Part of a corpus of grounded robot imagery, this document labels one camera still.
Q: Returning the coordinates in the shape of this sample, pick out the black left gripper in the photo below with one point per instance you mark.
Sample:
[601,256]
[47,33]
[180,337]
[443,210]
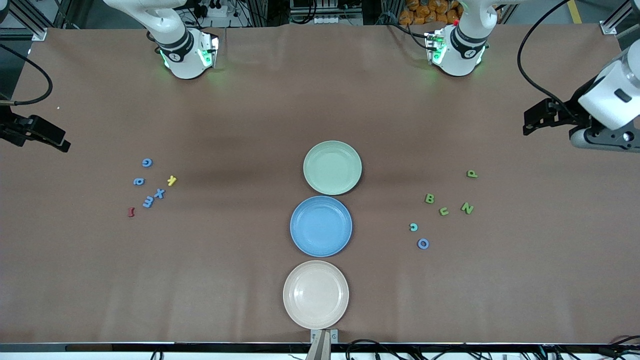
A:
[574,111]

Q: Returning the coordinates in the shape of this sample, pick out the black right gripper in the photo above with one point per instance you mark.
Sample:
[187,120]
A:
[11,131]

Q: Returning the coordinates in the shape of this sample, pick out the green letter P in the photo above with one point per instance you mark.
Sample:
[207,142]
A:
[470,174]

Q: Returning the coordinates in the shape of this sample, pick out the blue letter G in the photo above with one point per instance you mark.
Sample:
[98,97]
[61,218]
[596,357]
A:
[143,162]

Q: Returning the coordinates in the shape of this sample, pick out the blue letter a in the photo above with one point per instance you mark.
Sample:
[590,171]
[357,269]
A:
[136,182]

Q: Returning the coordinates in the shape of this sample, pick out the blue letter E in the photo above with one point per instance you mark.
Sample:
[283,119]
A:
[147,202]

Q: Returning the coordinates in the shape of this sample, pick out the green letter N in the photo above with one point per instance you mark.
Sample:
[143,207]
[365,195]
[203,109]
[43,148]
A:
[467,208]

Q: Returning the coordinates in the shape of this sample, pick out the blue letter X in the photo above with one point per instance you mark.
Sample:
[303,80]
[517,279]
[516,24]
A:
[159,193]

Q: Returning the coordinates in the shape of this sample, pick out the green letter U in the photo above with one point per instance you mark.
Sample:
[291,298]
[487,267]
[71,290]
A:
[444,213]

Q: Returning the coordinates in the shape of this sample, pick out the green letter B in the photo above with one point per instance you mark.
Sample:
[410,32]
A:
[429,199]

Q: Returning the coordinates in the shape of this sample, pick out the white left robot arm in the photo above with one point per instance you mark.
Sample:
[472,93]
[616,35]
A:
[457,55]

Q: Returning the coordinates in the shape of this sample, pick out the yellow letter K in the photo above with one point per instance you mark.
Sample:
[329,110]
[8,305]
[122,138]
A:
[171,180]

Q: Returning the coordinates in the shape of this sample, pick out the bag of oranges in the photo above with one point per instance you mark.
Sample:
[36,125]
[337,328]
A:
[425,10]

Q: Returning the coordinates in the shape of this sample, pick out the periwinkle letter O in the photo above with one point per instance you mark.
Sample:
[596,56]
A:
[419,244]

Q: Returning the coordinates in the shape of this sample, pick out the brown table cloth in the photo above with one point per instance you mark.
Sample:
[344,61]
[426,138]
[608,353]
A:
[250,125]

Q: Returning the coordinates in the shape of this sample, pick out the white power strip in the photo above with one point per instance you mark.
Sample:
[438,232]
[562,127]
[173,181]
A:
[217,10]

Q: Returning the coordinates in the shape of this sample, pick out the light green plate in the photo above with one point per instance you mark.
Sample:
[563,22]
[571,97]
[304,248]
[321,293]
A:
[332,167]

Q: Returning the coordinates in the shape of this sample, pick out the grey power strip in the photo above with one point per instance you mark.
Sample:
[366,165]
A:
[327,20]

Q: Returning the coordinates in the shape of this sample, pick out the blue plate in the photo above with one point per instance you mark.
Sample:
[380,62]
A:
[321,226]

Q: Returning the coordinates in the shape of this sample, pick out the beige plate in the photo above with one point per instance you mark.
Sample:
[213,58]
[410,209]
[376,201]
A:
[316,295]

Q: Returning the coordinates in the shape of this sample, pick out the black table edge rail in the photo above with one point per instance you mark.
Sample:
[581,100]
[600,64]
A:
[150,347]

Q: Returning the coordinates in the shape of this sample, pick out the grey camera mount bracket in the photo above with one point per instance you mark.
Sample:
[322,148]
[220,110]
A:
[324,337]

